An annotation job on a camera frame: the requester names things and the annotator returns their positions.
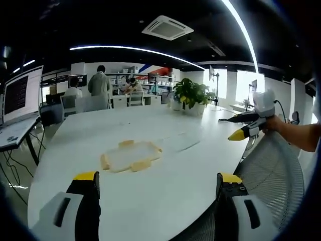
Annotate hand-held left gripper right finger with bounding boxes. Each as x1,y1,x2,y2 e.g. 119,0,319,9
215,172,279,241

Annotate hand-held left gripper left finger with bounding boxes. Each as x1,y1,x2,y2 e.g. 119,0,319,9
29,171,101,241

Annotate person's right hand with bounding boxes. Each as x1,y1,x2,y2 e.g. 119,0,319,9
260,114,288,134

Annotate small monitor on stand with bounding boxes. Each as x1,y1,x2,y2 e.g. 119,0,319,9
247,79,259,111

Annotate grey mesh office chair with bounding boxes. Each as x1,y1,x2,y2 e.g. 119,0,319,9
173,130,305,241

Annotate monitor on black stand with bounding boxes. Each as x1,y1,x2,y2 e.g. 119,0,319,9
209,64,220,106

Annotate green potted plant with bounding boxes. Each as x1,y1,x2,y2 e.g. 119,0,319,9
171,77,217,116

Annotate long ceiling light strip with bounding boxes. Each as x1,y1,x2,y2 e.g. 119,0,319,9
220,0,259,74

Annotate clear lid with yellow clips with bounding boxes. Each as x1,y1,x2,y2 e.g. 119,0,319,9
100,140,163,174

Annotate white side desk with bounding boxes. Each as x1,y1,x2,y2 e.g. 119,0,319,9
0,115,42,166

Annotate white storage shelf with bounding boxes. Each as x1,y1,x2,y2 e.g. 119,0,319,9
107,72,174,95

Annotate white office chair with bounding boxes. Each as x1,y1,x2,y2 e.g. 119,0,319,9
60,94,79,118
127,90,145,107

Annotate ceiling air conditioner unit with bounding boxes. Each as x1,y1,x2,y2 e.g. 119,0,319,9
141,15,195,41

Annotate large computer monitor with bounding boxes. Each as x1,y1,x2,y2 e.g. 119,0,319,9
2,65,44,125

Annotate curved ceiling light strip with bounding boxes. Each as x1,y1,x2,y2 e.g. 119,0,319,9
69,45,204,70

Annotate dark background monitor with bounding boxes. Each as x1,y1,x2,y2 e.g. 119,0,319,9
67,74,88,88

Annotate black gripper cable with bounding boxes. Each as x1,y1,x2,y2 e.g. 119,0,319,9
273,99,289,124

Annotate black floor cables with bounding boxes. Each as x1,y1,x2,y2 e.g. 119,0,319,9
0,150,30,189

